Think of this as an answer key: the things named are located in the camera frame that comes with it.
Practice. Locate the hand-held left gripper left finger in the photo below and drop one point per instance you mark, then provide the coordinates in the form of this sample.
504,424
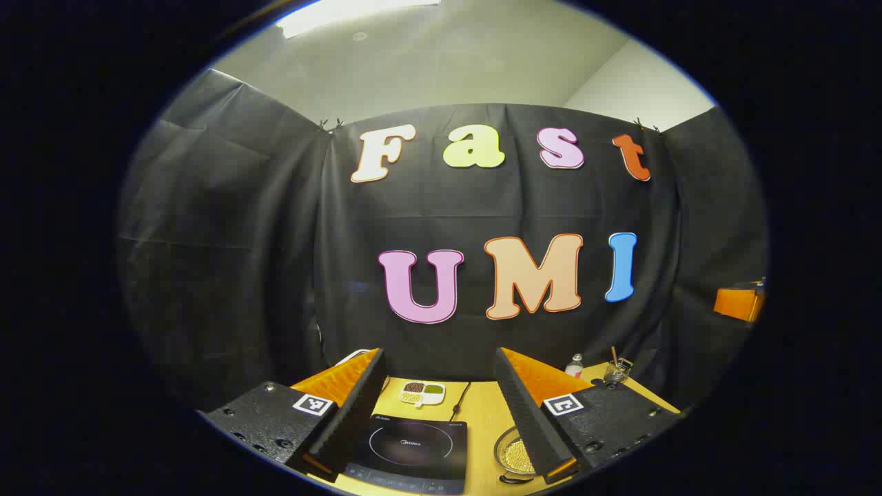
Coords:
355,420

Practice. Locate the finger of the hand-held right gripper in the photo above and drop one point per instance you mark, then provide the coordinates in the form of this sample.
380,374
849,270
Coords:
737,303

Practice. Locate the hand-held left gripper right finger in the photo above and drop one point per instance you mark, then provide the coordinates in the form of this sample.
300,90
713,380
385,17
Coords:
524,420

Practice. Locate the stainless steel pot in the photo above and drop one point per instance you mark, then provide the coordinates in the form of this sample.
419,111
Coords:
501,444

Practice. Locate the black induction cooktop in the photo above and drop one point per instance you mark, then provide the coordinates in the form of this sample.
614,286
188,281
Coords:
413,448

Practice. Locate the pile of soybeans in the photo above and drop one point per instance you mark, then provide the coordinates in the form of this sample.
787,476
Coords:
520,458

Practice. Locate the small clear bottle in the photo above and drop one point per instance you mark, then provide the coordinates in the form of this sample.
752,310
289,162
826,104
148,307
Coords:
575,368

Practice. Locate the black backdrop cloth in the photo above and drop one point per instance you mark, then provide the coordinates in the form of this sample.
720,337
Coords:
241,241

